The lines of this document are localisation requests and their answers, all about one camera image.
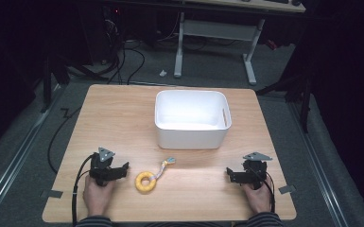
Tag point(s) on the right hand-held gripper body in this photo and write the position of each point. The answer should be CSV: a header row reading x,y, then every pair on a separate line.
x,y
252,172

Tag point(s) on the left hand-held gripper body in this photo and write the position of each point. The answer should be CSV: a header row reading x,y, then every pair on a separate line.
x,y
100,170

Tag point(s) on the white plastic bin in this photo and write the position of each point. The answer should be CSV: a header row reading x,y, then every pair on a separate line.
x,y
192,119

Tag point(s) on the person's left hand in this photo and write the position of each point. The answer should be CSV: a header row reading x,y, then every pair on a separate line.
x,y
97,197

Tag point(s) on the person's right hand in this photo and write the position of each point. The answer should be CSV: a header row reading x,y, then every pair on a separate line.
x,y
259,199

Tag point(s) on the grey tape strip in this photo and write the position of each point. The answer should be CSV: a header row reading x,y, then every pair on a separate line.
x,y
52,193
287,189

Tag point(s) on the black stand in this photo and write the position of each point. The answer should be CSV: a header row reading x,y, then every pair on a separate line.
x,y
48,82
298,91

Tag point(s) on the white paper scrap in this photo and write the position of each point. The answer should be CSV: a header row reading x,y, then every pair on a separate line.
x,y
163,73

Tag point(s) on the dark computer tower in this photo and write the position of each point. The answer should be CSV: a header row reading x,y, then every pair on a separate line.
x,y
107,31

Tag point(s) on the white metal-legged desk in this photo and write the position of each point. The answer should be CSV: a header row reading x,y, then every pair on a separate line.
x,y
220,30

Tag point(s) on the metal floor rail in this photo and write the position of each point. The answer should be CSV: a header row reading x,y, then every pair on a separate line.
x,y
320,170
19,157

